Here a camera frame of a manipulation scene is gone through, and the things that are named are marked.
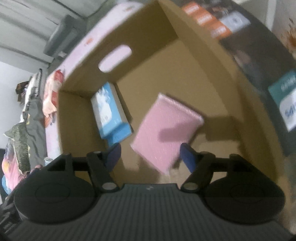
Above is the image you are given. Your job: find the blue white tissue pack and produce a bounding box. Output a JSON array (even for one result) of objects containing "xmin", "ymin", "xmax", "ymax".
[{"xmin": 90, "ymin": 82, "xmax": 134, "ymax": 146}]

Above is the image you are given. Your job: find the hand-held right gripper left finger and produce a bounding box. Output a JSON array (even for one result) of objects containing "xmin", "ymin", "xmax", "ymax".
[{"xmin": 47, "ymin": 142, "xmax": 122, "ymax": 193}]

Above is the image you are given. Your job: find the green patterned pillow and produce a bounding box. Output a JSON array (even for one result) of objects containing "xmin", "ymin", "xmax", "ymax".
[{"xmin": 3, "ymin": 123, "xmax": 31, "ymax": 173}]

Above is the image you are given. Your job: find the pink sponge pad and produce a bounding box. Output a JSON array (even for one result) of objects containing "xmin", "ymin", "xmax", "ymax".
[{"xmin": 130, "ymin": 93, "xmax": 204, "ymax": 175}]

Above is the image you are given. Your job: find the red pink tissue pack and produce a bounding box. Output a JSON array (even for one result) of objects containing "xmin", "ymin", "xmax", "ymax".
[{"xmin": 42, "ymin": 70, "xmax": 65, "ymax": 127}]

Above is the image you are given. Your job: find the grey duvet with yellow print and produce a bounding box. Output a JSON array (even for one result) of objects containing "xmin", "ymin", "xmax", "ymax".
[{"xmin": 22, "ymin": 97, "xmax": 48, "ymax": 167}]

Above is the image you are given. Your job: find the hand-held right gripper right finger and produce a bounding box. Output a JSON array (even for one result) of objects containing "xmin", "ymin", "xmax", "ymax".
[{"xmin": 180, "ymin": 142, "xmax": 253, "ymax": 193}]

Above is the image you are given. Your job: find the floral wall panel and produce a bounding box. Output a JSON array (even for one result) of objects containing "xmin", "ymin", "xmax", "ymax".
[{"xmin": 270, "ymin": 14, "xmax": 296, "ymax": 58}]

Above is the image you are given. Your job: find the dark grey case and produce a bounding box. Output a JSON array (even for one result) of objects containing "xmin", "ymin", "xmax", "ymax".
[{"xmin": 44, "ymin": 14, "xmax": 88, "ymax": 57}]

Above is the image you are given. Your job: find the white striped pillow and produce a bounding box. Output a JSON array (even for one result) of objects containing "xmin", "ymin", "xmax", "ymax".
[{"xmin": 23, "ymin": 70, "xmax": 44, "ymax": 116}]

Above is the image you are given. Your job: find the brown cardboard box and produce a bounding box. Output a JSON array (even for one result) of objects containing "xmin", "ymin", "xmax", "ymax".
[{"xmin": 57, "ymin": 0, "xmax": 292, "ymax": 184}]

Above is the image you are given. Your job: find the dark brown bag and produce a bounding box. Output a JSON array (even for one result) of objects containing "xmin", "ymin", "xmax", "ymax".
[{"xmin": 16, "ymin": 81, "xmax": 29, "ymax": 101}]

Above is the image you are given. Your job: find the grey window curtain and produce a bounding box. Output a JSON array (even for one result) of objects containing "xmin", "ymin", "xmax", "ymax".
[{"xmin": 0, "ymin": 0, "xmax": 109, "ymax": 65}]

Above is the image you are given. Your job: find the dark printed carton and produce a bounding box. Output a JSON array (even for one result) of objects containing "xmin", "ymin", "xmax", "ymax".
[{"xmin": 180, "ymin": 0, "xmax": 296, "ymax": 158}]

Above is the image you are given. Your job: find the pink printed blanket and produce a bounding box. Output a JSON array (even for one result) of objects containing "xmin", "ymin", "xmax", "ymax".
[{"xmin": 1, "ymin": 141, "xmax": 30, "ymax": 193}]

